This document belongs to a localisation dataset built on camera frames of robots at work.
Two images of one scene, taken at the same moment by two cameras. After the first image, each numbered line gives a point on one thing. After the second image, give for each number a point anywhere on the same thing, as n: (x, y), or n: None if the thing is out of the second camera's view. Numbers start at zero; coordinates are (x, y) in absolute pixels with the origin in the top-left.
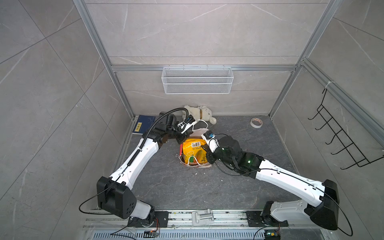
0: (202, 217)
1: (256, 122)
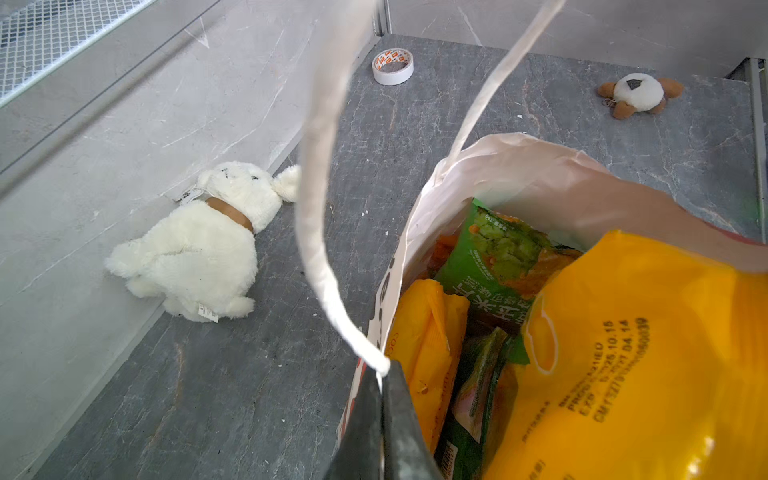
0: None
1: (393, 66)
